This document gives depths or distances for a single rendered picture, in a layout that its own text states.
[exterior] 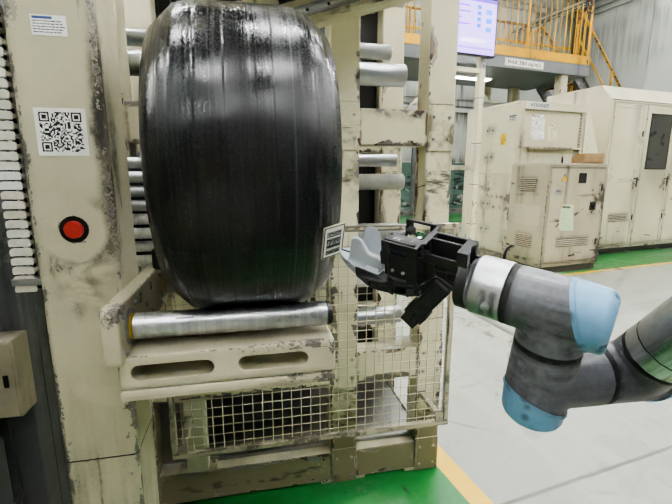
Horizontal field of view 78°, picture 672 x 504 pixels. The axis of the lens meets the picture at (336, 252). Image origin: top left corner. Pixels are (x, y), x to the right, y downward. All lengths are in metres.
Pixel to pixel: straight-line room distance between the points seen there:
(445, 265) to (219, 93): 0.37
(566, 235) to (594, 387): 4.89
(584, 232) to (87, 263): 5.32
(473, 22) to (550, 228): 2.34
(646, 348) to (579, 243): 5.06
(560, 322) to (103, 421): 0.79
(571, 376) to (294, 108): 0.48
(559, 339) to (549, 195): 4.68
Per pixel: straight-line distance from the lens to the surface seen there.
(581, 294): 0.51
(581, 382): 0.57
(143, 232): 1.21
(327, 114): 0.62
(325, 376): 0.77
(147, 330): 0.76
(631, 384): 0.62
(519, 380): 0.56
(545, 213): 5.16
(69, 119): 0.83
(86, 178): 0.82
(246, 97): 0.60
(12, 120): 0.90
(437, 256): 0.54
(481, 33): 4.99
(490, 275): 0.52
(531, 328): 0.52
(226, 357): 0.74
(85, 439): 0.97
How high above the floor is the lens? 1.16
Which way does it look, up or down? 11 degrees down
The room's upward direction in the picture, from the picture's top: straight up
